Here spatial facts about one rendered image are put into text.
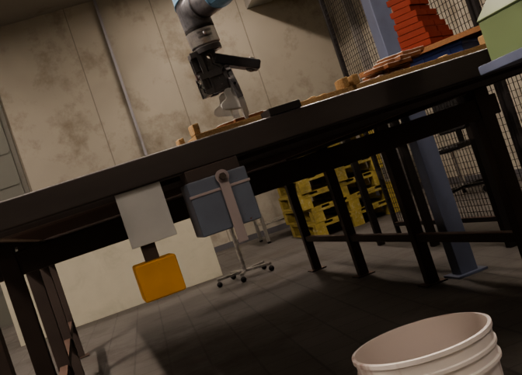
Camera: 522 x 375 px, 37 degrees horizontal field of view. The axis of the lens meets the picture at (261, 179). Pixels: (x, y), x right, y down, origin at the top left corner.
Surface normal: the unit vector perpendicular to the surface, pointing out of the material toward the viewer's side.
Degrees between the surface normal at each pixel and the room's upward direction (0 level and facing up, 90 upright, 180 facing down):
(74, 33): 90
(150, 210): 90
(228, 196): 90
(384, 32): 90
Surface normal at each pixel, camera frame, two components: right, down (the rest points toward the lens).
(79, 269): 0.16, -0.05
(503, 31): -0.92, 0.31
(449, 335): -0.55, 0.13
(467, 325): -0.78, 0.20
